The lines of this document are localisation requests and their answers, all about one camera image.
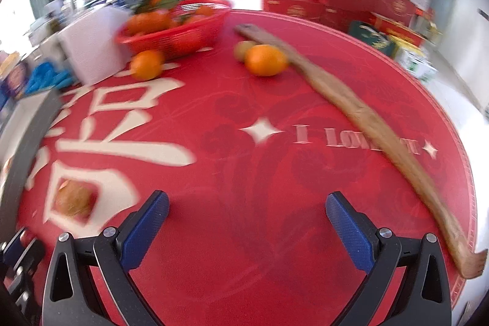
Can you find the green gift box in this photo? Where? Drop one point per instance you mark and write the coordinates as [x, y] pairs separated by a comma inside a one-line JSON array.
[[372, 37]]

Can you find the wooden back scratcher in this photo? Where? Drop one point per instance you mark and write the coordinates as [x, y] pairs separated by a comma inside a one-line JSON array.
[[342, 100]]

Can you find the orange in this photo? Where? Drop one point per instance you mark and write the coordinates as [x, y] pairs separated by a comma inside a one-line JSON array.
[[147, 64], [265, 60]]

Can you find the heap of leafy oranges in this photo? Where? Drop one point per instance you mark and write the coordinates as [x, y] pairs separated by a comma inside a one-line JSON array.
[[149, 22]]

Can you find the grey tray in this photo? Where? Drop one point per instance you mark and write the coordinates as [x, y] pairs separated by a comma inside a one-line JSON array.
[[34, 135]]

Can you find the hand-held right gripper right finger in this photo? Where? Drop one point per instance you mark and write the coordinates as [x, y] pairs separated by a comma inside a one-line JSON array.
[[349, 234]]

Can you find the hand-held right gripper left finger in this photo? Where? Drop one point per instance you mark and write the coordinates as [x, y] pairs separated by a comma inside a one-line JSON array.
[[147, 230]]

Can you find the white toilet paper roll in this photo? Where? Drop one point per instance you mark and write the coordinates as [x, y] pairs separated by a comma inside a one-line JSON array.
[[95, 43]]

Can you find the purple tub with yellow lid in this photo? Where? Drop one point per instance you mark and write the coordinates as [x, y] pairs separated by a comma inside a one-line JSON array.
[[15, 81]]

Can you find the tan round fruit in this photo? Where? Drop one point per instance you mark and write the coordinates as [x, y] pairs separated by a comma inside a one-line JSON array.
[[73, 200]]

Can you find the red printed mat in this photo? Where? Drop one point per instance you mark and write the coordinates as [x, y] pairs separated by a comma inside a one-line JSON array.
[[248, 165]]

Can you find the blue gloves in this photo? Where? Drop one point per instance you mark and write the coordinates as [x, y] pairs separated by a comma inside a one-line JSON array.
[[46, 77]]

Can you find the small yellow-green fruit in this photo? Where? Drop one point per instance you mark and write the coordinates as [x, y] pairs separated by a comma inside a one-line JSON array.
[[240, 50]]

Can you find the white and green carton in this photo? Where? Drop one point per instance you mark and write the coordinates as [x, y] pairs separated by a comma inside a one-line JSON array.
[[416, 60]]

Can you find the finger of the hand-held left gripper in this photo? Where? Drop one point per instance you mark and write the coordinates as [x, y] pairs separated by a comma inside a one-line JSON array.
[[10, 247], [28, 272]]

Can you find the red plastic basket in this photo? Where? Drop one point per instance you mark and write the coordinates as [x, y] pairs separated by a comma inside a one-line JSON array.
[[183, 41]]

